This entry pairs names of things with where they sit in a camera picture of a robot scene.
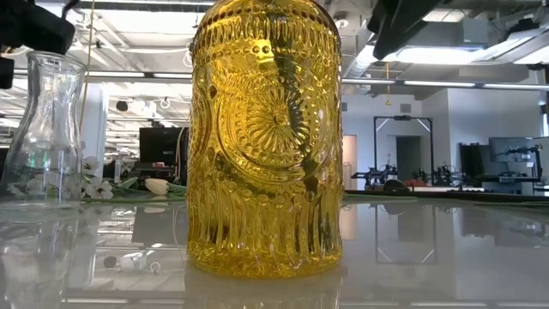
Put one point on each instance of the black background robot arms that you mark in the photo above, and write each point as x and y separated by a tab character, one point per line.
375	175

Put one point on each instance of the black computer monitor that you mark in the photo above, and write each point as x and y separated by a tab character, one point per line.
161	146

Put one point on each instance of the black robot station frame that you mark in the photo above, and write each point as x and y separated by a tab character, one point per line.
375	146

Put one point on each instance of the black aluminium table frame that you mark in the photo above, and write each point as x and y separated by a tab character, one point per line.
472	196

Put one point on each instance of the yellow embossed glass vase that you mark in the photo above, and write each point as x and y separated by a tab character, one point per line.
266	171

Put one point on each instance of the clear glass vase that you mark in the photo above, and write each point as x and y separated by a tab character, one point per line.
25	129

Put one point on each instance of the grey wide monitor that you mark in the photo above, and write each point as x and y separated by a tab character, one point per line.
510	150

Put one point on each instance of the black ceiling dome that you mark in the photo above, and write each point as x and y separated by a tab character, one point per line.
122	106

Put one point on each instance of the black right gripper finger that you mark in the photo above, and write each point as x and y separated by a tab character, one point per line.
399	26

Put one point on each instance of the black upright screen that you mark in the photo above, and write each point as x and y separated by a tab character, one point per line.
472	159

